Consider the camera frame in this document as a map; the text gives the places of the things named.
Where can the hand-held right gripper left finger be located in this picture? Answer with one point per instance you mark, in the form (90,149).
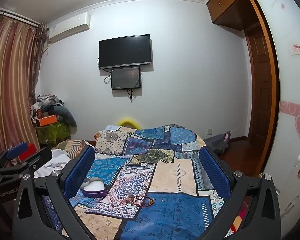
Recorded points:
(82,173)

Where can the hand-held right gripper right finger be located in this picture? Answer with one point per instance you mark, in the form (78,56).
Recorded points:
(214,176)

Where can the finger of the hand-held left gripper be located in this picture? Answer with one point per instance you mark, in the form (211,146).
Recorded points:
(35,161)
(16,150)

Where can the purple heart-shaped jewelry box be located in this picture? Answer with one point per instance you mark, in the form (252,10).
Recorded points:
(93,188)

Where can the red box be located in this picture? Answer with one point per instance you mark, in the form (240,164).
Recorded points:
(31,150)

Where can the white cloth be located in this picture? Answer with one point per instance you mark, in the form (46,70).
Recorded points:
(57,161)

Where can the striped brown cloth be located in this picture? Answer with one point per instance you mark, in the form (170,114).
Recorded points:
(70,147)

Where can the green patterned cloth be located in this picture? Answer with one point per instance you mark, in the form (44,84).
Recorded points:
(52,132)

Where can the grey bag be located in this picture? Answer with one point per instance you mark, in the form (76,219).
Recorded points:
(218,142)

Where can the orange box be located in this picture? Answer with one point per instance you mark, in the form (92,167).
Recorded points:
(48,120)

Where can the beige dotted pillow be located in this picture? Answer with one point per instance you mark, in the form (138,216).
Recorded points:
(111,141)

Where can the blue patchwork blanket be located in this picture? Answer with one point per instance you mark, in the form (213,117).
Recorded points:
(170,175)

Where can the grey pillow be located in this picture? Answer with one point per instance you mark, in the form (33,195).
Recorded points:
(66,116)

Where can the pile of clothes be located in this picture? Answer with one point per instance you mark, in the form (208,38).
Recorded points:
(47,103)

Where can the striped red curtain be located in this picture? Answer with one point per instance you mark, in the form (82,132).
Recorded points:
(10,80)

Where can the brown wooden door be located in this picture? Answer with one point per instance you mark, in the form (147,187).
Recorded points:
(258,92)

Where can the white heart-print wardrobe door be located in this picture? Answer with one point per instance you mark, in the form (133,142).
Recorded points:
(290,92)

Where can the white air conditioner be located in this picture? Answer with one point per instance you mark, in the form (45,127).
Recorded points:
(70,27)

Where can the curtain rod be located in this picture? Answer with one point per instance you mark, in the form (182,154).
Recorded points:
(15,16)

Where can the wooden overhead cabinet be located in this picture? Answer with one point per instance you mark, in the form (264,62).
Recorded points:
(227,5)

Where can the wall socket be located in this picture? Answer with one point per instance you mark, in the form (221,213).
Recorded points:
(209,131)

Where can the small black wall monitor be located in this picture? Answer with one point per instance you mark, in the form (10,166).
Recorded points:
(125,78)

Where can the black wall television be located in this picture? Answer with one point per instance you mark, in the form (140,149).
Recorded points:
(125,51)

